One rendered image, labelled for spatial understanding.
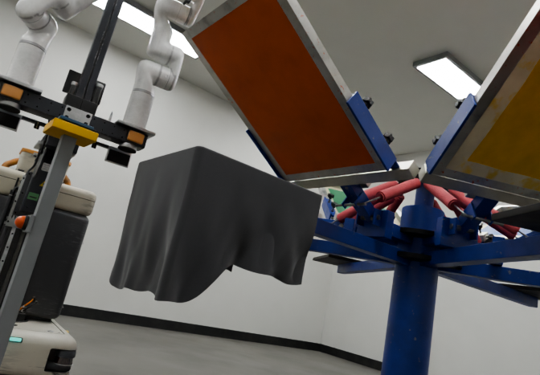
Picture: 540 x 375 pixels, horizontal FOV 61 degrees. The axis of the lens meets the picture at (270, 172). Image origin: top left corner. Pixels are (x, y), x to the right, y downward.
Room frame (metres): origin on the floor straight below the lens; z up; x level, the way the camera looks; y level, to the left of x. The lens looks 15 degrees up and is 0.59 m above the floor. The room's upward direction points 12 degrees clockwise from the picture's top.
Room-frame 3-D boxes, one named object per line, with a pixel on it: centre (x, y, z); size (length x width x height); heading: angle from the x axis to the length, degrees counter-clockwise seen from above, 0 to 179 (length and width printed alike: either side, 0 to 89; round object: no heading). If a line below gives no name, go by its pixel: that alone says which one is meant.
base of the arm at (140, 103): (1.82, 0.60, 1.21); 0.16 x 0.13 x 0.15; 31
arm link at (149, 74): (1.81, 0.59, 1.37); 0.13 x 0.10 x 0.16; 116
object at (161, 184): (1.39, 0.32, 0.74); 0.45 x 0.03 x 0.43; 35
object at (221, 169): (1.36, 0.01, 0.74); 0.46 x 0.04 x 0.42; 125
